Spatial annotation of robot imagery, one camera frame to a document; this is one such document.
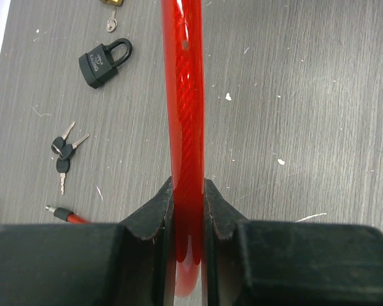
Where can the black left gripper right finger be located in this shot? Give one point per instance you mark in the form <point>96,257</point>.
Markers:
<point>253,262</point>

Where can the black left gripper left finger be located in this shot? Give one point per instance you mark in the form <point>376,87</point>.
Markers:
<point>76,264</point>

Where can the black-headed key bunch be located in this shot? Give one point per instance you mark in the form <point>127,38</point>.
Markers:
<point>65,151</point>

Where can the black padlock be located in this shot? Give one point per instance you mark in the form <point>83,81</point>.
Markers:
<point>98,66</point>

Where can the silver padlock key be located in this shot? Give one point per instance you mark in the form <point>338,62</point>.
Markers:
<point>112,21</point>

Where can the red cable lock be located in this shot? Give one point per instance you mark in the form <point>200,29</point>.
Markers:
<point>182,42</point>

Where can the large brass padlock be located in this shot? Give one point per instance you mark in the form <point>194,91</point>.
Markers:
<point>113,2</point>

